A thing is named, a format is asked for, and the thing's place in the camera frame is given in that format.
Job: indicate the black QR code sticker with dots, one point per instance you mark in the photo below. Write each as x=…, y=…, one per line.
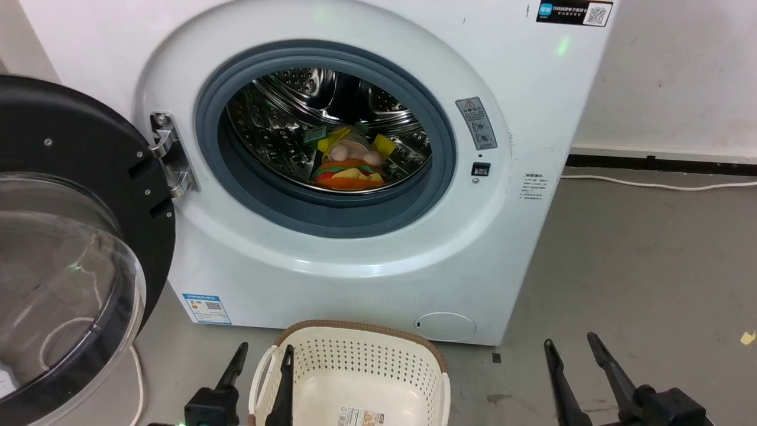
x=572, y=12

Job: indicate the grey rubber door gasket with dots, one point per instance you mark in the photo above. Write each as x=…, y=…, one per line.
x=248, y=195

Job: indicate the white front-load washing machine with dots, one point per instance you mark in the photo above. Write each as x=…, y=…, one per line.
x=366, y=260

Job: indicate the yellow tape scrap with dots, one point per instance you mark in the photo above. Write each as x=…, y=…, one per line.
x=748, y=337

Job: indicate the black baseboard strip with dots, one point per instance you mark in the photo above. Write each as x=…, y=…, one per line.
x=662, y=164

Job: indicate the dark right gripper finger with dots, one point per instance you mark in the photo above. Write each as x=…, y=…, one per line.
x=562, y=384
x=612, y=370

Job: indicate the paper label in basket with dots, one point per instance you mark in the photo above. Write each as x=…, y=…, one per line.
x=361, y=417

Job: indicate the blue energy label sticker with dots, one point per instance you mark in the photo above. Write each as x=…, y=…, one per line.
x=206, y=308

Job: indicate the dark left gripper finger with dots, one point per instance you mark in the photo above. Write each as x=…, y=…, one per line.
x=282, y=390
x=233, y=367

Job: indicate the chrome door hinge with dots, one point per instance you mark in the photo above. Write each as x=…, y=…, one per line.
x=171, y=157

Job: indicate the cream plastic laundry basket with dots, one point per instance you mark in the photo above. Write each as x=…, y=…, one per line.
x=355, y=367

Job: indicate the hamburger plush toy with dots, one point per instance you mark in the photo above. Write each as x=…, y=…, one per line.
x=349, y=174

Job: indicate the grey warning sticker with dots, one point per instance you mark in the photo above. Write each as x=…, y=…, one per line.
x=476, y=123

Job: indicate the stainless steel washer drum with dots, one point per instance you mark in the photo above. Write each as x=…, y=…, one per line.
x=278, y=118

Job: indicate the round white filter cover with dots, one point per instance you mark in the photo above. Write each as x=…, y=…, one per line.
x=445, y=326

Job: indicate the beige and yellow plush toy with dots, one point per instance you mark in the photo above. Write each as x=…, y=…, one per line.
x=355, y=148

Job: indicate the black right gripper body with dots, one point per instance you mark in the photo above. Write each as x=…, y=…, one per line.
x=671, y=408

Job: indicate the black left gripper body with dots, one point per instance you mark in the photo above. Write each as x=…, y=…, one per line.
x=210, y=409

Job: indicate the black round washer door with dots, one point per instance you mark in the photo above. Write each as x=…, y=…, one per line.
x=71, y=236

